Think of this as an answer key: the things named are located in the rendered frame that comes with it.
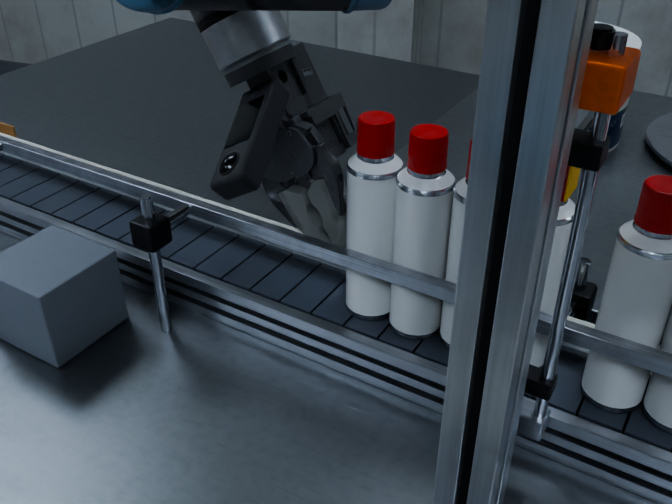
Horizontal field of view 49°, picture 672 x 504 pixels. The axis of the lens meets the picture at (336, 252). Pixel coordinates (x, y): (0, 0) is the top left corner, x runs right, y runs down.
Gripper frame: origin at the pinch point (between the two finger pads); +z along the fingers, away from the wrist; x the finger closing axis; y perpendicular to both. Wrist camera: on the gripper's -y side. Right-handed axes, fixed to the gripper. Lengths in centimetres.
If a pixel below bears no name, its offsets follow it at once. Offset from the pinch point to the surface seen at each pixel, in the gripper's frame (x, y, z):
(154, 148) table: 48, 25, -16
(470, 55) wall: 89, 222, 10
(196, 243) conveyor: 19.3, 0.3, -4.8
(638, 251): -29.0, -2.2, 4.6
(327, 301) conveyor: 2.9, -1.3, 4.6
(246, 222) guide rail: 5.8, -3.6, -6.5
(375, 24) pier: 109, 198, -17
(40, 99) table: 77, 30, -32
